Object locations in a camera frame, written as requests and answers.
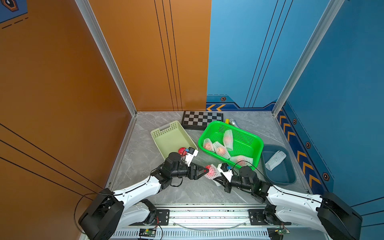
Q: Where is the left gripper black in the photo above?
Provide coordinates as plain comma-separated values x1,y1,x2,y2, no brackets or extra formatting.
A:
170,161,209,181

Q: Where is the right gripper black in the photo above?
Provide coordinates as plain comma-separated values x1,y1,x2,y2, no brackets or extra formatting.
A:
211,173,253,195

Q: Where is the bare red apple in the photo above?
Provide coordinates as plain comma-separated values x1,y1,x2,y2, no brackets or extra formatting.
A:
178,148,187,156

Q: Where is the white foam net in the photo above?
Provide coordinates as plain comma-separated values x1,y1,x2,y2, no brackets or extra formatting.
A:
265,151,287,171

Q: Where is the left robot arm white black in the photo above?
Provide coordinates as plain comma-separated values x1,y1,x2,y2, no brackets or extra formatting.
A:
75,152,209,240

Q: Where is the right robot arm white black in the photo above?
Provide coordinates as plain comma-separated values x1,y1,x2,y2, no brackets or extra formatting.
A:
206,164,363,240

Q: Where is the bright green plastic basket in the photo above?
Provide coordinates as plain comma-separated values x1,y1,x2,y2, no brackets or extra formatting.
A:
198,121,264,170

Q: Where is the pale green plastic basket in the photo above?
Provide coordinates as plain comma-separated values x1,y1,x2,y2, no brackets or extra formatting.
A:
151,121,198,160

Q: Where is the black white checkerboard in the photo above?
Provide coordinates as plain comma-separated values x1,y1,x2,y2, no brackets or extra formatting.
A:
181,111,224,131

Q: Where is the grey cylinder yellow tip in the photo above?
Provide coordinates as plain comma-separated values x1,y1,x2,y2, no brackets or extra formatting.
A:
225,119,240,129

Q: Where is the dark teal plastic tray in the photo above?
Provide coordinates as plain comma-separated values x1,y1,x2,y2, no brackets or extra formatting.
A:
261,145,297,186

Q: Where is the green circuit board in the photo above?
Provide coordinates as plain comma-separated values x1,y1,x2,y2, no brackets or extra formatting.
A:
138,228,157,240

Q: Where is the small right circuit board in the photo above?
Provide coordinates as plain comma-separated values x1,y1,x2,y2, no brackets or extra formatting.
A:
267,228,290,240

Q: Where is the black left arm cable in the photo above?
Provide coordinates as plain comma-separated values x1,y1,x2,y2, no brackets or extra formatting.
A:
73,167,163,235

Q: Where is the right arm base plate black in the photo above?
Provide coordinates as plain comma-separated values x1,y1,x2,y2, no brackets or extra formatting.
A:
248,205,292,226

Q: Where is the aluminium front rail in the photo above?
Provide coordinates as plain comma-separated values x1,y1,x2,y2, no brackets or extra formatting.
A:
79,204,343,240

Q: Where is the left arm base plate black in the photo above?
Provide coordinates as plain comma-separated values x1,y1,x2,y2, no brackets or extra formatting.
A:
131,199,170,226

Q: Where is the left aluminium corner post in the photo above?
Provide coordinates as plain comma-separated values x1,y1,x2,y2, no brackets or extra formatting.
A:
75,0,137,117

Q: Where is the aluminium corner post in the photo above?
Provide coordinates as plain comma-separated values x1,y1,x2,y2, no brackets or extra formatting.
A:
272,0,345,117
75,0,137,117

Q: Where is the right aluminium corner post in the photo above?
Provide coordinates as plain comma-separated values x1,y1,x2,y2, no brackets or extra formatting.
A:
272,0,345,117

